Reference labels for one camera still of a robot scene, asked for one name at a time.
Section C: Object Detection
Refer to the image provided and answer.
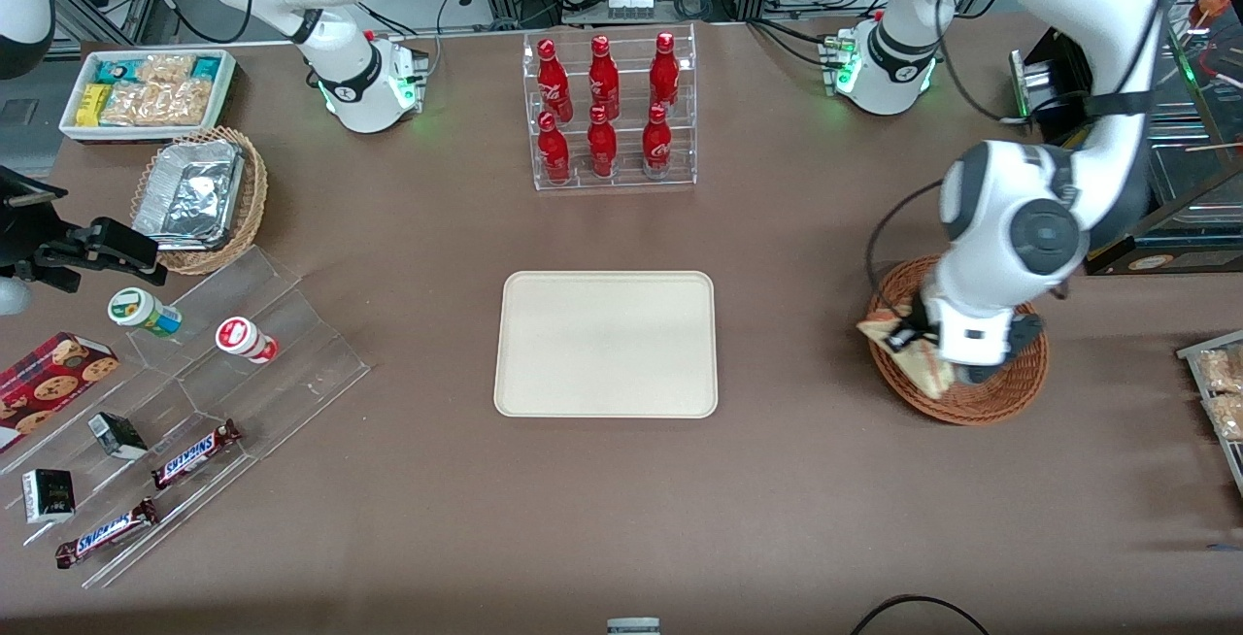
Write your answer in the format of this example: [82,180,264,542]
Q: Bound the light wicker basket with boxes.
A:
[130,126,269,276]

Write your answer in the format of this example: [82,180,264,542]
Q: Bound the brown round wicker basket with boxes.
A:
[866,256,1051,426]

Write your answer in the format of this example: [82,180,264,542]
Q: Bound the clear acrylic bottle rack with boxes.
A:
[521,22,699,193]

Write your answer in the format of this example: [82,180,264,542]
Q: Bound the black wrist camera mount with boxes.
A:
[888,309,939,353]

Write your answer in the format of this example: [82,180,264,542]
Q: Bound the grey metal snack tray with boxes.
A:
[1176,328,1243,501]

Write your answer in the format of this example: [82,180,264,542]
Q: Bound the yellow snack pack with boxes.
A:
[75,83,114,127]

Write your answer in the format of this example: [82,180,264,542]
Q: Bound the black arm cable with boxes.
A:
[863,177,950,298]

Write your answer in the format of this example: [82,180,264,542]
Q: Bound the Snickers chocolate bar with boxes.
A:
[150,418,243,491]
[54,496,159,571]

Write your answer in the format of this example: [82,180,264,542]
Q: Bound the red lid yogurt cup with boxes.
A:
[215,316,281,365]

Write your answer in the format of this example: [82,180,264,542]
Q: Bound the dark drink carton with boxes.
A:
[20,468,77,525]
[86,411,150,462]

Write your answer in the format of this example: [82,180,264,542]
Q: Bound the clear acrylic stepped stand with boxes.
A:
[0,244,372,590]

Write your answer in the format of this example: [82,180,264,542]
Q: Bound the red plaid cookie box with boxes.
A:
[0,331,120,454]

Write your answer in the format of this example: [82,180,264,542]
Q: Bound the triangle sandwich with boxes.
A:
[857,301,922,356]
[899,342,958,402]

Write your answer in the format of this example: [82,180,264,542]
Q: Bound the clear bag of pastry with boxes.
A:
[1203,392,1243,443]
[1195,347,1243,394]

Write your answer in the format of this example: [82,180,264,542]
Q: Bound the stack of foil trays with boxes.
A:
[132,137,246,251]

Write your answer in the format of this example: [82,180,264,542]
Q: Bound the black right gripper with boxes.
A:
[0,164,169,294]

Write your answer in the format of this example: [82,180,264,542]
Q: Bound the cream rectangular tray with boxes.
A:
[492,270,719,420]

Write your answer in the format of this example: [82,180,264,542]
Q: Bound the black display cabinet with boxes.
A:
[1008,0,1243,278]

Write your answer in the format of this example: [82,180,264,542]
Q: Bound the white snack bin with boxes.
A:
[59,49,238,144]

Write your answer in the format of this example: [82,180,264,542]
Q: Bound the clear bag of crackers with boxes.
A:
[100,79,216,127]
[136,53,201,88]

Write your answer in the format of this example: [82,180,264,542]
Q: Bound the green lid yogurt cup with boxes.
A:
[106,286,184,339]

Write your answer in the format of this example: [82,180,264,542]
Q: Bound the black floor cable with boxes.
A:
[851,593,992,635]

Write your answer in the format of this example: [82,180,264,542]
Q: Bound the red cola bottle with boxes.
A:
[536,111,573,185]
[536,38,575,123]
[641,102,675,180]
[588,34,622,119]
[648,30,682,112]
[586,105,620,180]

